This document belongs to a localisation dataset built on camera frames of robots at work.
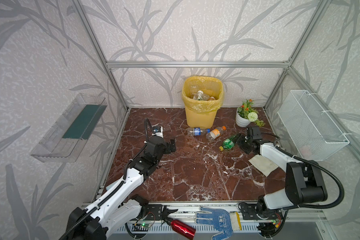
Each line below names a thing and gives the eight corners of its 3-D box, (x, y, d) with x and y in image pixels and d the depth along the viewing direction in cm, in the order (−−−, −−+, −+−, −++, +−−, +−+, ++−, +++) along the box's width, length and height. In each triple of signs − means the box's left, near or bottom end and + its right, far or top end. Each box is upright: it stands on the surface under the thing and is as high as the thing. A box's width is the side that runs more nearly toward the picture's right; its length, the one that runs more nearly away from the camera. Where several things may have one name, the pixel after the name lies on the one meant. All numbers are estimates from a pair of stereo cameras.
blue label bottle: (187, 137, 104) (187, 132, 100) (187, 131, 107) (187, 127, 103) (210, 137, 104) (210, 132, 100) (209, 131, 107) (210, 127, 103)
